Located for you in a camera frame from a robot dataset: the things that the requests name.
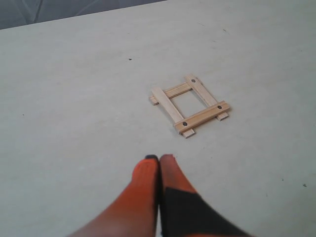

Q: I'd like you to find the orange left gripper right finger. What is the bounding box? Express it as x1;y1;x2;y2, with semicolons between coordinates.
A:
159;155;249;237

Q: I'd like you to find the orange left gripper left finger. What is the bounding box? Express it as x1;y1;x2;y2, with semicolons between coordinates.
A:
70;155;158;237

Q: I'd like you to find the wooden stick with holes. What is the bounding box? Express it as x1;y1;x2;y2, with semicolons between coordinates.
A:
174;101;231;134

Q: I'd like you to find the plain wooden stick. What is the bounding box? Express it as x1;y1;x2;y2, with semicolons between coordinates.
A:
149;82;192;106
152;87;184;124

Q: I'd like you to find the light wooden slat with screw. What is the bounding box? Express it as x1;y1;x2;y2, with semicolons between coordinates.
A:
181;75;218;107

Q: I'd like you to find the plain wooden stick top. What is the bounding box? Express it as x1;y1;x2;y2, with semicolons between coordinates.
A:
149;82;192;106

